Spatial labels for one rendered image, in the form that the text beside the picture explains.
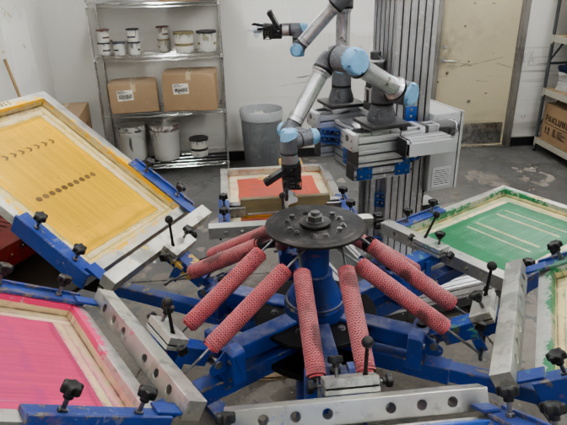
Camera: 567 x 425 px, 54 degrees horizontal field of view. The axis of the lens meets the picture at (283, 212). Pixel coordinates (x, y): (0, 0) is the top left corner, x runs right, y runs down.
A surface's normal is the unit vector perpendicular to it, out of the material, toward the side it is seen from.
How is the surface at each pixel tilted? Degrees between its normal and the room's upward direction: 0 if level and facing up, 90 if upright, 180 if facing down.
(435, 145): 90
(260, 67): 90
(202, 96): 90
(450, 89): 90
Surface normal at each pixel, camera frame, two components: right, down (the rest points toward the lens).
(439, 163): 0.34, 0.38
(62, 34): 0.11, 0.40
